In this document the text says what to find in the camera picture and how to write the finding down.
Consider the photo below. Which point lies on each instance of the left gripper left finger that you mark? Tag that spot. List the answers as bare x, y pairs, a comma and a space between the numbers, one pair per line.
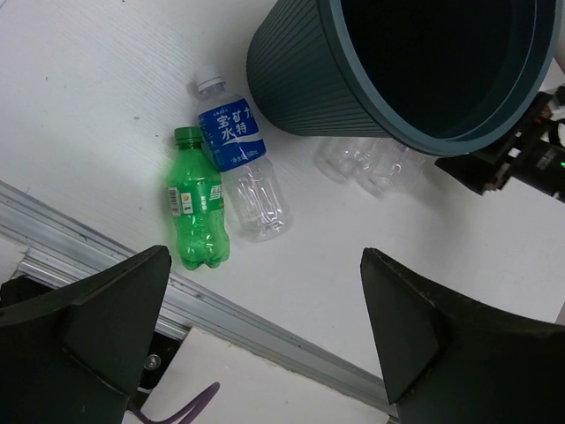
76, 354

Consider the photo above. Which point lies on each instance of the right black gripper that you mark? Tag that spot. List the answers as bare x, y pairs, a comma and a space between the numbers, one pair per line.
487, 169

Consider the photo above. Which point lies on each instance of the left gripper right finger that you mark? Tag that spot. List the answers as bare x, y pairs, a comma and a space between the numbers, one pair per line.
447, 358

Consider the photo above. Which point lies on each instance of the clear labelled square bottle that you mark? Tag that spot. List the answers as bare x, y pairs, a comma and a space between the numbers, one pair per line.
388, 166

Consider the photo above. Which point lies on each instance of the clear unlabelled plastic bottle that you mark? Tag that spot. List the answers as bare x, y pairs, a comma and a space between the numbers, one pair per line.
340, 159

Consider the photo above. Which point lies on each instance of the green soda bottle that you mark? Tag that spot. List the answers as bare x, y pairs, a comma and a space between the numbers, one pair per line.
196, 203

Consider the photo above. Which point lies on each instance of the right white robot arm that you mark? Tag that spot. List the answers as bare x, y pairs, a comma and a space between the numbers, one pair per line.
532, 151

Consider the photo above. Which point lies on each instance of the dark green plastic bin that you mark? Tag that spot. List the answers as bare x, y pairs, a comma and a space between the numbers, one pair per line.
441, 77

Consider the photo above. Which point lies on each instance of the blue label water bottle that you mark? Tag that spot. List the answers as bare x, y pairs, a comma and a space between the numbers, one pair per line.
238, 150

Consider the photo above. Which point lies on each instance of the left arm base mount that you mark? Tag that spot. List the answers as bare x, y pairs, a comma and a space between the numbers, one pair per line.
162, 351

